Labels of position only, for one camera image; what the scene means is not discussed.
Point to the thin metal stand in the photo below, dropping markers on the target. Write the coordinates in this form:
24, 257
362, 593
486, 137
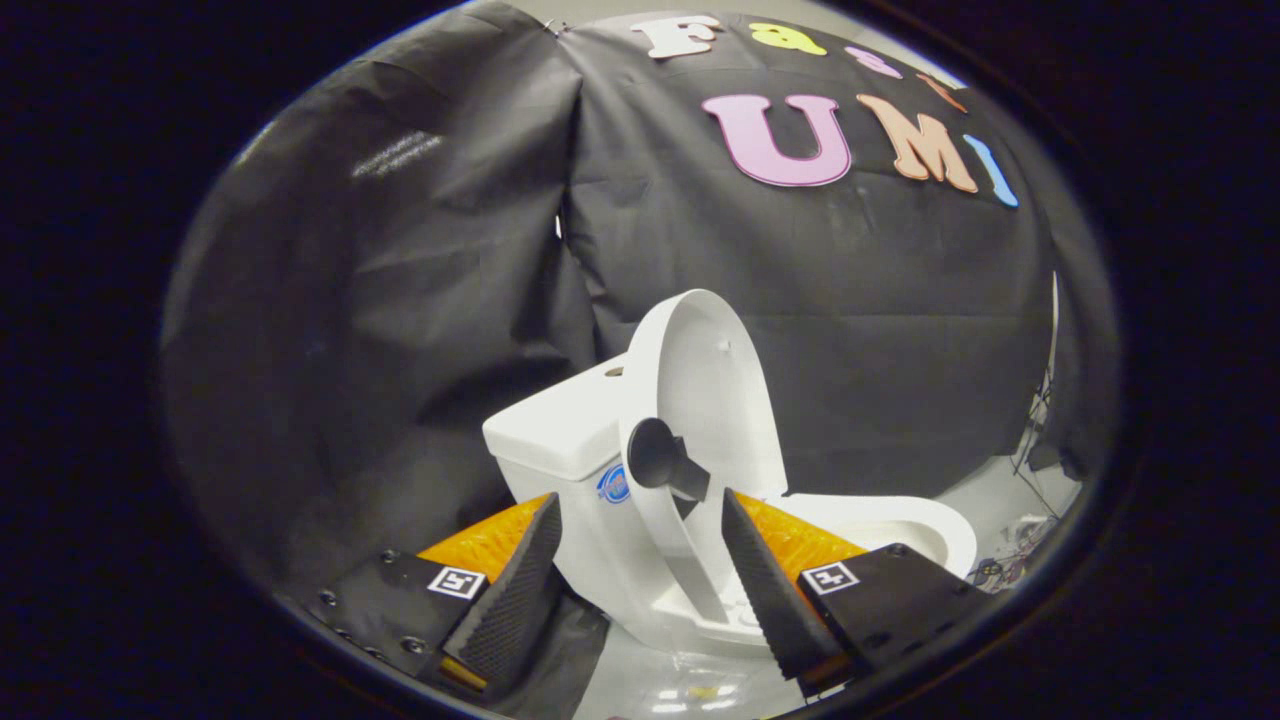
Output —
1047, 400

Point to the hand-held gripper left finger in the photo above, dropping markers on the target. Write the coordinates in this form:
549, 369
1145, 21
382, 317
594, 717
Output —
515, 600

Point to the white toilet lid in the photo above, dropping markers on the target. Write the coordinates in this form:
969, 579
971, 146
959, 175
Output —
715, 390

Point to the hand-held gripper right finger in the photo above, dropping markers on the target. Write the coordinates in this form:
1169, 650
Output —
765, 590

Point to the white toilet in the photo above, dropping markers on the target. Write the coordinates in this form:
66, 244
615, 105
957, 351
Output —
560, 440

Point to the black backdrop cloth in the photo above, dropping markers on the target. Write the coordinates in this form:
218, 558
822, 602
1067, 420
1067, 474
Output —
420, 300

